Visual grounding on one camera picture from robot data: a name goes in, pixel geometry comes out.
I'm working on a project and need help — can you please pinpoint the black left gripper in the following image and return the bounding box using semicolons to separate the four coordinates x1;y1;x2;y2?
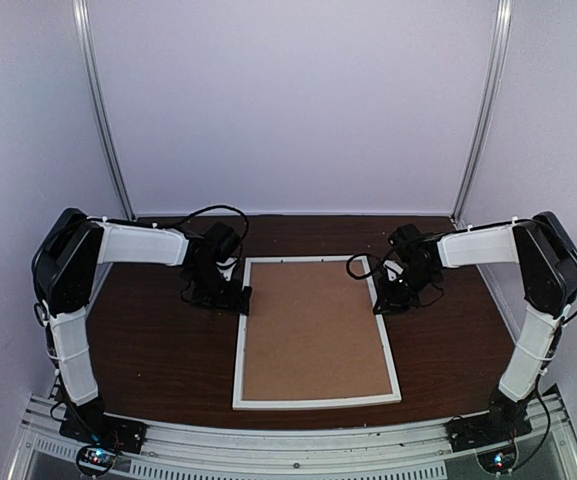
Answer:
187;264;253;316

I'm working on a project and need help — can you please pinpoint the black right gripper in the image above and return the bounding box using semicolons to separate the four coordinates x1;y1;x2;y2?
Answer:
374;264;439;315

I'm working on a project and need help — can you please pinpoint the brown cardboard backing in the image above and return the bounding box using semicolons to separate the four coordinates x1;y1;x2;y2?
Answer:
241;259;393;401

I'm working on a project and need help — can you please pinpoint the white picture frame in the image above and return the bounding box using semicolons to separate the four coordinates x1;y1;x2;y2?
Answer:
230;254;402;412

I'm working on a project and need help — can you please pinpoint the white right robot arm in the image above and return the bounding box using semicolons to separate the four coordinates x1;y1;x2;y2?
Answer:
373;211;577;442

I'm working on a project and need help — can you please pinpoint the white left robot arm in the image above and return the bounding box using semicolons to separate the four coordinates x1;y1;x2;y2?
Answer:
31;208;252;444

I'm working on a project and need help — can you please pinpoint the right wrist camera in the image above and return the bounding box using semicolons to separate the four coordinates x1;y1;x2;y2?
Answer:
388;224;422;258

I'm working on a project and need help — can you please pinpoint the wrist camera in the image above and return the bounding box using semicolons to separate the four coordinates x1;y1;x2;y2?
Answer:
204;221;242;263
388;224;422;258

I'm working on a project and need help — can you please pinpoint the black right camera cable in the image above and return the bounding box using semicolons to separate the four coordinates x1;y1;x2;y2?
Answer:
345;253;444;309

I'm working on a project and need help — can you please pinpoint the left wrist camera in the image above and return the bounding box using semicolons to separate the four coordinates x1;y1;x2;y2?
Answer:
204;221;242;263

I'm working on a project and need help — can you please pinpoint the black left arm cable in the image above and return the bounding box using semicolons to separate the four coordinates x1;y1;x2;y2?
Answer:
167;204;249;251

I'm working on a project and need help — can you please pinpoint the right aluminium corner post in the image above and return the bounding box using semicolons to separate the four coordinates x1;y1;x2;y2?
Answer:
451;0;513;224

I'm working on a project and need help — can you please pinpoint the aluminium corner post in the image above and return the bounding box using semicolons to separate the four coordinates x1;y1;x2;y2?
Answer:
72;0;135;220
451;0;513;224

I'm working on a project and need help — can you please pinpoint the aluminium front rail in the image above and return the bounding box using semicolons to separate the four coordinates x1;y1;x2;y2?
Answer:
12;384;577;480

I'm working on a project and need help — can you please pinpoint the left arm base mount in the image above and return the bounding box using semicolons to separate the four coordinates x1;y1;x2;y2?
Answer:
59;398;147;478

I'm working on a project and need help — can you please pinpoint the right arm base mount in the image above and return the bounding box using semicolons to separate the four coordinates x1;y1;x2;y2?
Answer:
445;389;532;475

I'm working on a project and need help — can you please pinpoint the left aluminium corner post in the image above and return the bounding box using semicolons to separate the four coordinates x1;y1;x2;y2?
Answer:
72;0;135;220

